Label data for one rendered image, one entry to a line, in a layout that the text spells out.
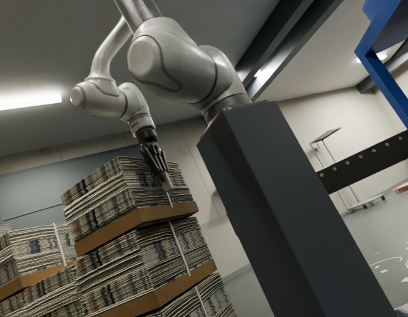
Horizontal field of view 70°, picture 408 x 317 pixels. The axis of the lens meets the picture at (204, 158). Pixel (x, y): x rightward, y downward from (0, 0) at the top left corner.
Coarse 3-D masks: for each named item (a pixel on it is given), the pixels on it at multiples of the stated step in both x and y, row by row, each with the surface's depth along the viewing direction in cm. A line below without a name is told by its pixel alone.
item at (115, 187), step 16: (112, 160) 93; (128, 160) 96; (144, 160) 104; (96, 176) 95; (112, 176) 93; (128, 176) 91; (144, 176) 99; (64, 192) 100; (80, 192) 97; (96, 192) 94; (112, 192) 91; (128, 192) 88; (144, 192) 94; (160, 192) 101; (64, 208) 100; (80, 208) 96; (96, 208) 93; (112, 208) 91; (128, 208) 88; (80, 224) 95; (96, 224) 92; (144, 224) 88; (80, 240) 96; (112, 240) 92; (80, 256) 95
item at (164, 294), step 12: (204, 264) 107; (192, 276) 98; (204, 276) 103; (168, 288) 86; (180, 288) 90; (132, 300) 84; (144, 300) 82; (156, 300) 80; (168, 300) 84; (108, 312) 88; (120, 312) 86; (132, 312) 84; (144, 312) 82
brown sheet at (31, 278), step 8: (72, 264) 127; (32, 272) 112; (40, 272) 114; (48, 272) 117; (16, 280) 109; (24, 280) 108; (32, 280) 111; (40, 280) 113; (0, 288) 113; (8, 288) 111; (16, 288) 108; (0, 296) 113
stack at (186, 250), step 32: (160, 224) 98; (192, 224) 113; (96, 256) 92; (128, 256) 87; (160, 256) 91; (192, 256) 103; (32, 288) 105; (64, 288) 97; (96, 288) 92; (128, 288) 86; (192, 288) 96; (224, 288) 111
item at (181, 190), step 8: (176, 168) 123; (176, 176) 118; (176, 184) 114; (184, 184) 120; (176, 192) 111; (184, 192) 116; (176, 200) 108; (184, 200) 114; (192, 200) 119; (184, 216) 112
